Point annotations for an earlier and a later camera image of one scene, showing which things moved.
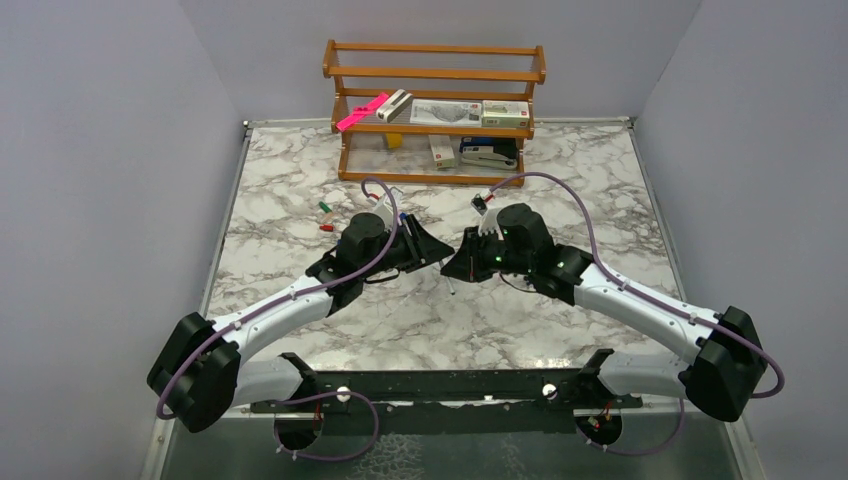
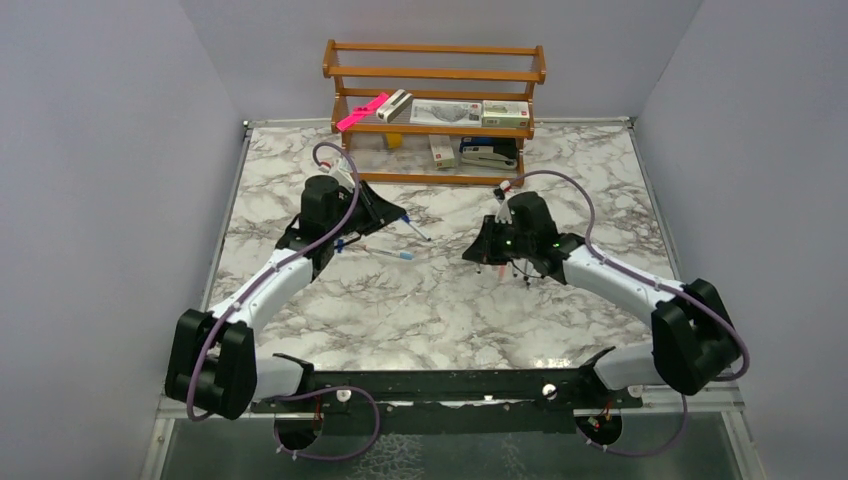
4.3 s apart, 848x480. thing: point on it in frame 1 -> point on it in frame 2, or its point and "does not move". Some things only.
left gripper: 426,247 -> 378,210
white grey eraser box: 394,106 does not move
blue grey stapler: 489,152 does not move
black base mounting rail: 449,397 does not move
